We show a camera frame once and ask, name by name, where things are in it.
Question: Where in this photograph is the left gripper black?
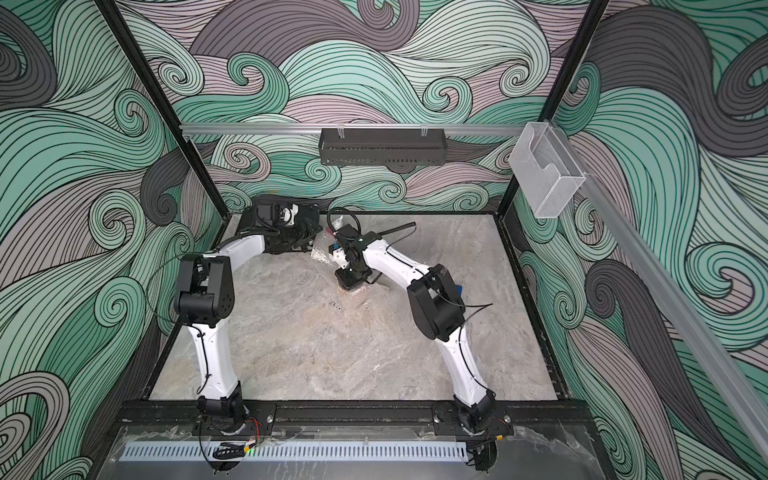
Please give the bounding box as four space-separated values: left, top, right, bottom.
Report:
274 219 323 249

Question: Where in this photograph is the orange ceramic mug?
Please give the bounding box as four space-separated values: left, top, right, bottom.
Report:
339 280 366 292

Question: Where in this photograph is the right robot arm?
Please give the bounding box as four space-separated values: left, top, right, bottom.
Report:
329 224 496 434

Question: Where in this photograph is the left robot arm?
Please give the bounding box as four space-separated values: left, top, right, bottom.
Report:
173 202 323 436

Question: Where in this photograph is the black hard case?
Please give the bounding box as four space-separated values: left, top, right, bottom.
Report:
232 203 321 255

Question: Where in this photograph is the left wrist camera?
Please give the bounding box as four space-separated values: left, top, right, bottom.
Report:
280 204 300 226

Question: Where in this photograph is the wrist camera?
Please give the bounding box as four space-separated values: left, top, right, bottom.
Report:
280 204 300 226
331 248 349 269

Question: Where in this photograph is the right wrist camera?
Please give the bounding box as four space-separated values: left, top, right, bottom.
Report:
331 248 349 269

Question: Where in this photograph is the black perforated wall shelf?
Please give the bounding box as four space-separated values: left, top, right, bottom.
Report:
318 129 448 168

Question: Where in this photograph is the aluminium wall rail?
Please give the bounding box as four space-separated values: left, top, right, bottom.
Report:
179 122 525 137

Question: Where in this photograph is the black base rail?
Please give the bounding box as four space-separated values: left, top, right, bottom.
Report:
115 400 592 437

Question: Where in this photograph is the clear acrylic wall bin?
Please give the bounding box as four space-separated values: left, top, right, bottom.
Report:
509 122 585 219

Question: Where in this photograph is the white slotted cable duct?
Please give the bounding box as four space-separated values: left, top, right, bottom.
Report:
118 440 468 463

